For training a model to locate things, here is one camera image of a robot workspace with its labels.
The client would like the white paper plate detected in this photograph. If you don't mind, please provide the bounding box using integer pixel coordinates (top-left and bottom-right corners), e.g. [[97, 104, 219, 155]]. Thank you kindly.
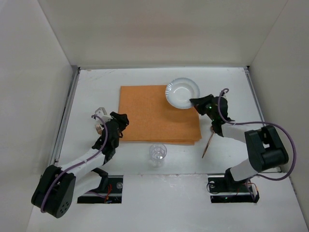
[[165, 78, 200, 109]]

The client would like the orange cloth napkin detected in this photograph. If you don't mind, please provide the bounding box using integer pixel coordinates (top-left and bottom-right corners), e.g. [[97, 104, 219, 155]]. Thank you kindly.
[[118, 85, 201, 145]]

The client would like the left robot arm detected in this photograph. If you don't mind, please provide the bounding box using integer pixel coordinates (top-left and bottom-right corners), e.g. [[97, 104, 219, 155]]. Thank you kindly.
[[31, 112, 129, 218]]

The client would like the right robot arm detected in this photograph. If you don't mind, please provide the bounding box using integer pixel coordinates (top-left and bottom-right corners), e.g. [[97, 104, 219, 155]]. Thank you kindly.
[[190, 94, 290, 191]]

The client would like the copper fork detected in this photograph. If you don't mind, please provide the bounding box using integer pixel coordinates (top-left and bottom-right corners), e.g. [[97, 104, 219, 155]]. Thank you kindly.
[[95, 123, 103, 135]]

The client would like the copper spoon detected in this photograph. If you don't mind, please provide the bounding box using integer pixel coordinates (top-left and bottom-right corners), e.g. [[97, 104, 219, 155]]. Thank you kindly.
[[202, 126, 215, 159]]

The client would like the clear plastic cup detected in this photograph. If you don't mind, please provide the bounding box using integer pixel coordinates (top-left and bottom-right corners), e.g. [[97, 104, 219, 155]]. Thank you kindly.
[[149, 144, 167, 167]]

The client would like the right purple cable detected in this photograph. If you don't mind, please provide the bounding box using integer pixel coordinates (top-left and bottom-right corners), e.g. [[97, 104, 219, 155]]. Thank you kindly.
[[217, 88, 297, 201]]

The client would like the purple cable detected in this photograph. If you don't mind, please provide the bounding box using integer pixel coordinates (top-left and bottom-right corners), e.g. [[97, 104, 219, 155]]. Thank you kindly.
[[40, 115, 109, 213], [217, 88, 297, 201]]

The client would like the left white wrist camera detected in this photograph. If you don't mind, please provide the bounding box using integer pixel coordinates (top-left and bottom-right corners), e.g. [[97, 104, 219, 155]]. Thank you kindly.
[[93, 107, 112, 122]]

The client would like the right aluminium table rail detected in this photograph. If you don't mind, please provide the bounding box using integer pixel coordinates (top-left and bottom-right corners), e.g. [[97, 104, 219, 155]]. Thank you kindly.
[[242, 66, 264, 121]]

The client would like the aluminium table rail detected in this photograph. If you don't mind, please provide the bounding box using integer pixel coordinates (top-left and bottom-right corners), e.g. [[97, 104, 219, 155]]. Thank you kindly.
[[47, 65, 80, 166], [242, 66, 264, 121]]

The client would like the left aluminium table rail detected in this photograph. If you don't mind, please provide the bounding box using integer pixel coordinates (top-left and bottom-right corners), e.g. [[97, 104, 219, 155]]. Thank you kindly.
[[47, 65, 80, 166]]

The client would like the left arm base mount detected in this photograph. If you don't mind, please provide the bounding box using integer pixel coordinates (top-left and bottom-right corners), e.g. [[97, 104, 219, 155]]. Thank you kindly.
[[77, 175, 124, 204]]

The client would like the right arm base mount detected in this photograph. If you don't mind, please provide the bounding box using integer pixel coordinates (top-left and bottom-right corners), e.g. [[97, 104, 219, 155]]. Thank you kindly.
[[206, 175, 260, 203]]

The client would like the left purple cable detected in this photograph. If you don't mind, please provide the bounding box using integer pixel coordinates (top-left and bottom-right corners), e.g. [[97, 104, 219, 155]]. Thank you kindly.
[[40, 115, 109, 213]]

